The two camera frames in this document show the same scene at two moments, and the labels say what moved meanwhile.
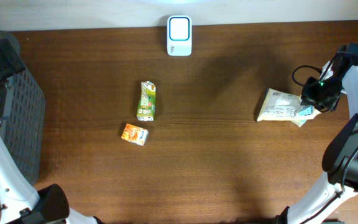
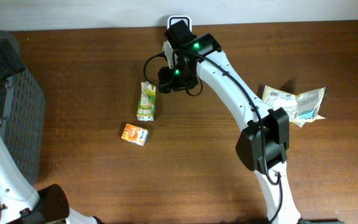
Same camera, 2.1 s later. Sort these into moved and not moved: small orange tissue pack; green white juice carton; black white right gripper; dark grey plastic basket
Moved: black white right gripper
Not moved: green white juice carton; dark grey plastic basket; small orange tissue pack
